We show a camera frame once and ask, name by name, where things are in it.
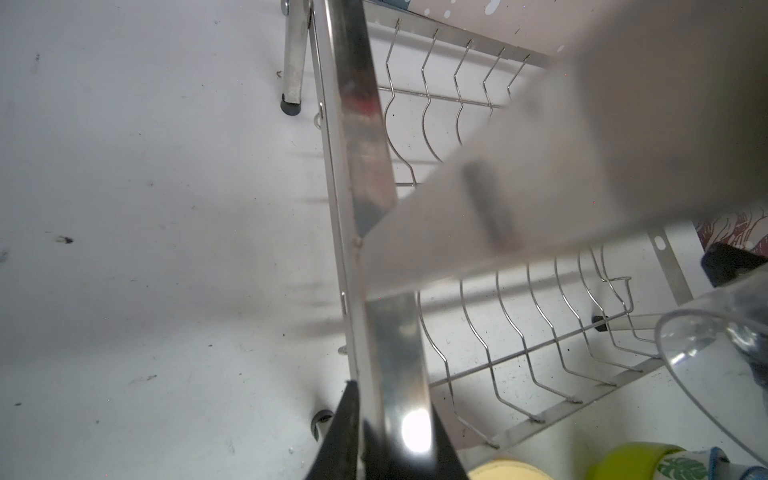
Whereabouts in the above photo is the lime green bowl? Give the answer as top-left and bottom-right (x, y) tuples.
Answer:
(586, 442), (683, 480)

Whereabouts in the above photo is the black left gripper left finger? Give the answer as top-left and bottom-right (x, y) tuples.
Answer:
(306, 380), (360, 480)

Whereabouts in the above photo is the yellow cream plate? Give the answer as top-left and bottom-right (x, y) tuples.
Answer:
(468, 459), (552, 480)

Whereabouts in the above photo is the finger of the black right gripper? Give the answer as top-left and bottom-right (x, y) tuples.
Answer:
(701, 242), (767, 288)

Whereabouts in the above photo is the green leaf pattern bowl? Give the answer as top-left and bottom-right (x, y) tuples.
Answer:
(652, 450), (712, 480)

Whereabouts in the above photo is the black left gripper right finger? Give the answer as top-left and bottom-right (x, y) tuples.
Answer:
(432, 407), (468, 480)

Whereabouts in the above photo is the blue floral white bowl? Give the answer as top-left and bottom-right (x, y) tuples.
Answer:
(708, 447), (767, 480)

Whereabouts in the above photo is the chrome two-tier dish rack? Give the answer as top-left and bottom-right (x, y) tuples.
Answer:
(278, 0), (768, 469)

